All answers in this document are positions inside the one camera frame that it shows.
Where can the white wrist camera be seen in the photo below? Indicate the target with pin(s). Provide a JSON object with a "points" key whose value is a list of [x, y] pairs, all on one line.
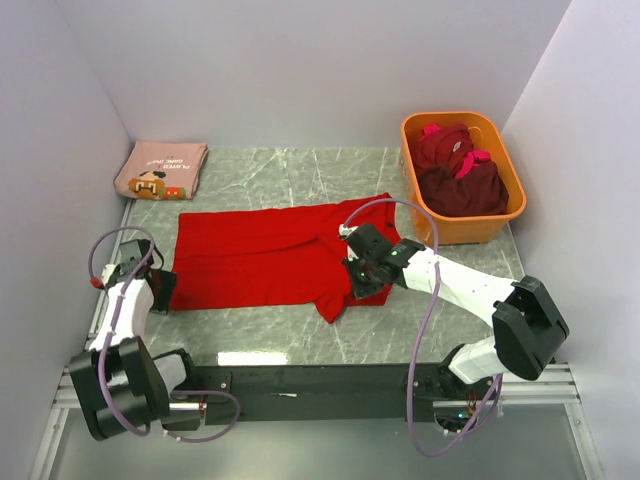
{"points": [[109, 277], [344, 231]]}

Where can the black base crossbar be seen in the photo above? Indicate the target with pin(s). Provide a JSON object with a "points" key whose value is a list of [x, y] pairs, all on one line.
{"points": [[330, 392]]}

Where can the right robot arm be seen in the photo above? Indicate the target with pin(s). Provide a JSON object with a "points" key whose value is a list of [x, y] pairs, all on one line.
{"points": [[527, 327]]}

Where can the bright red t-shirt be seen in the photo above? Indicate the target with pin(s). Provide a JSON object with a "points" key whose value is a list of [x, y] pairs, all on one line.
{"points": [[272, 257]]}

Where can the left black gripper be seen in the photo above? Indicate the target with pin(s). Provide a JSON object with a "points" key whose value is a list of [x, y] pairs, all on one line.
{"points": [[160, 305]]}

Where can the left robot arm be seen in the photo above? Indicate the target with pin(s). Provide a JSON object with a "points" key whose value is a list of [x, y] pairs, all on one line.
{"points": [[118, 384]]}

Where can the orange plastic basket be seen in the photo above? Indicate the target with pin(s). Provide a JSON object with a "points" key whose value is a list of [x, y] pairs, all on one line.
{"points": [[485, 136]]}

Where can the folded pink graphic t-shirt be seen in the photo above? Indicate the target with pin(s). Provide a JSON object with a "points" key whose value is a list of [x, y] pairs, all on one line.
{"points": [[161, 171]]}

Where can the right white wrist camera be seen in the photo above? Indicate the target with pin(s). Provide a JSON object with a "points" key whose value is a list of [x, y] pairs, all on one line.
{"points": [[344, 231]]}

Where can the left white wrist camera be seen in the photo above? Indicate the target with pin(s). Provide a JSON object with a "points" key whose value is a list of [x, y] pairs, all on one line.
{"points": [[109, 277]]}

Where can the aluminium rail frame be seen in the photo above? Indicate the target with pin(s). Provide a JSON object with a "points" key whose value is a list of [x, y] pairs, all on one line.
{"points": [[555, 386]]}

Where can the dark red t-shirt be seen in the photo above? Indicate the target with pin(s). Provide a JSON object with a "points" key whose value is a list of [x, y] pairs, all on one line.
{"points": [[481, 192]]}

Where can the maroon t-shirt with pink collar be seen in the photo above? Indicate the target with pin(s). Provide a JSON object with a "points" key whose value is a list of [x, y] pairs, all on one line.
{"points": [[450, 148]]}

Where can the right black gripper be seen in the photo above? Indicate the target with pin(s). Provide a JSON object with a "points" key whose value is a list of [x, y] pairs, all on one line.
{"points": [[360, 290]]}

